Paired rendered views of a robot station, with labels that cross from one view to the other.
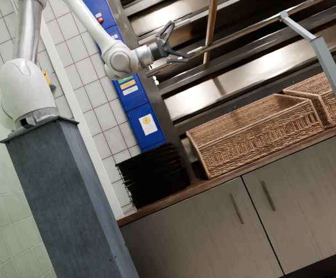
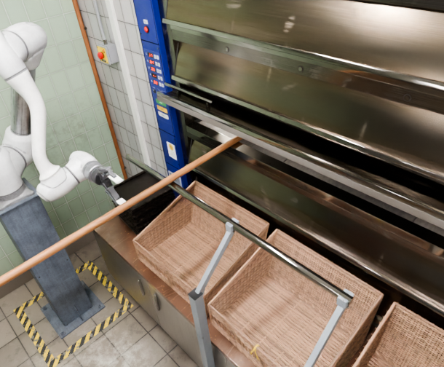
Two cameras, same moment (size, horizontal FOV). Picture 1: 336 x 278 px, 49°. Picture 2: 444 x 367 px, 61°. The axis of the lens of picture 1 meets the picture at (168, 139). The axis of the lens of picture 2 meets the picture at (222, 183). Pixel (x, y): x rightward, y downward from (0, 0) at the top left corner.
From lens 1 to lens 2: 2.31 m
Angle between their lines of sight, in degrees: 60
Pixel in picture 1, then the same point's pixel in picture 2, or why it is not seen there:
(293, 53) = (308, 213)
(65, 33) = (124, 14)
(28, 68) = not seen: outside the picture
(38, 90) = not seen: outside the picture
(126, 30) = (171, 54)
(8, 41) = not seen: outside the picture
